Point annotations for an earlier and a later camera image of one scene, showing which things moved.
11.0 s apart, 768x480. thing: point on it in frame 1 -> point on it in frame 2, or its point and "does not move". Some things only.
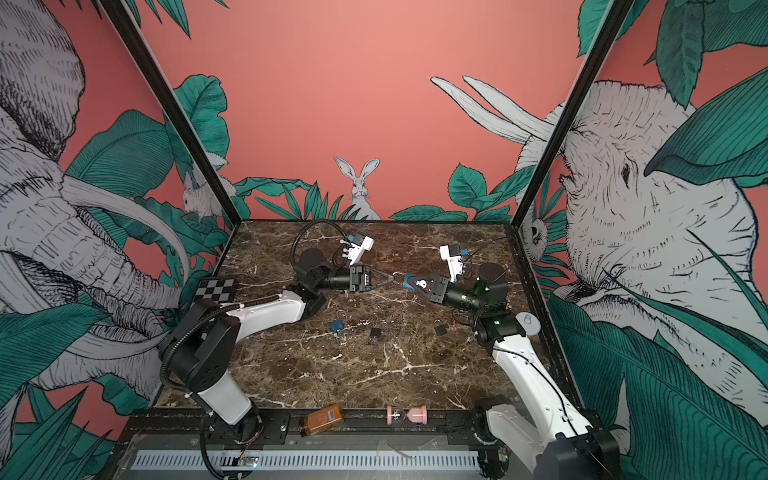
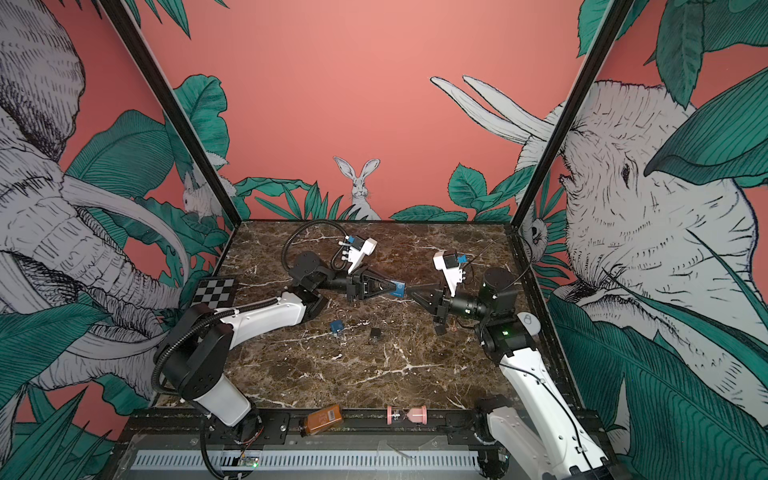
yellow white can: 529,323 does not move
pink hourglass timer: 416,415 does not move
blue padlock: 406,284 -> 399,289
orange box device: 322,418 does not move
